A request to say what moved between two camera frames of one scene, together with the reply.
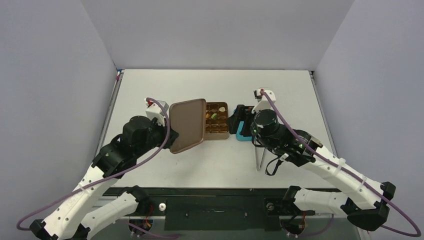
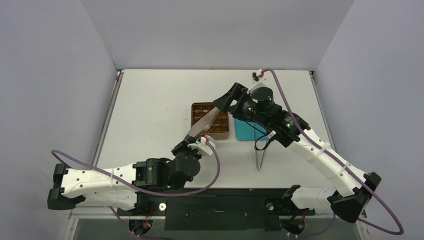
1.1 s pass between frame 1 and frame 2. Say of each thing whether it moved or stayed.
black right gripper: moved
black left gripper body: moved
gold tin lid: moved
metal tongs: stayed
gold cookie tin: stayed
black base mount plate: stayed
